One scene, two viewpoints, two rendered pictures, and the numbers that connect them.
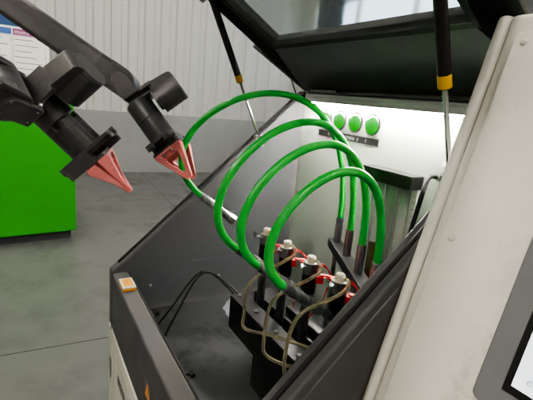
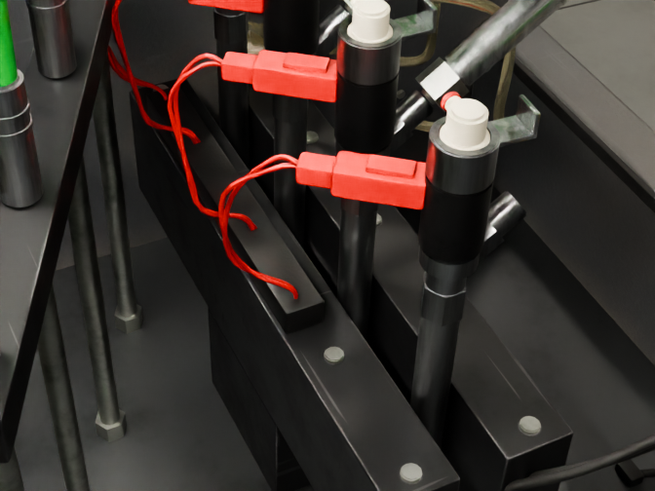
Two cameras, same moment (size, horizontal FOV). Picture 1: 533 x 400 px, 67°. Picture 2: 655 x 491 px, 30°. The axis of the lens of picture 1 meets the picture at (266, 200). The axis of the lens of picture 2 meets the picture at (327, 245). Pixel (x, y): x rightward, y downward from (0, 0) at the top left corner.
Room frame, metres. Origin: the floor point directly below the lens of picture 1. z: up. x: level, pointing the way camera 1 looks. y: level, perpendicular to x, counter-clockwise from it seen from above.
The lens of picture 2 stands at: (1.21, -0.04, 1.43)
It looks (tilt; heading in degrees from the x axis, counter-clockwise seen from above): 43 degrees down; 184
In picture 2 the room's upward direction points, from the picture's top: 2 degrees clockwise
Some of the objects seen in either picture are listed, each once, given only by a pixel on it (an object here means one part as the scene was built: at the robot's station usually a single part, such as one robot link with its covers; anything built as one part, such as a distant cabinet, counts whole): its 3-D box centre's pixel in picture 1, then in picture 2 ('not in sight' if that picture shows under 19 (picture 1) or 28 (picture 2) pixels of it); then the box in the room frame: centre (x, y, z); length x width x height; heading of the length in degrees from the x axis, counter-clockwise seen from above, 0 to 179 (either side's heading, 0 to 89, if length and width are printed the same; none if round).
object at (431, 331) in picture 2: (258, 279); (460, 310); (0.82, 0.00, 1.03); 0.05 x 0.03 x 0.21; 121
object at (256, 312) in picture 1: (285, 360); (318, 328); (0.72, -0.07, 0.91); 0.34 x 0.10 x 0.15; 31
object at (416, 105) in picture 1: (377, 103); not in sight; (0.96, -0.23, 1.43); 0.54 x 0.03 x 0.02; 31
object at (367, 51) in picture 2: (277, 296); (378, 204); (0.75, -0.04, 1.03); 0.05 x 0.03 x 0.21; 121
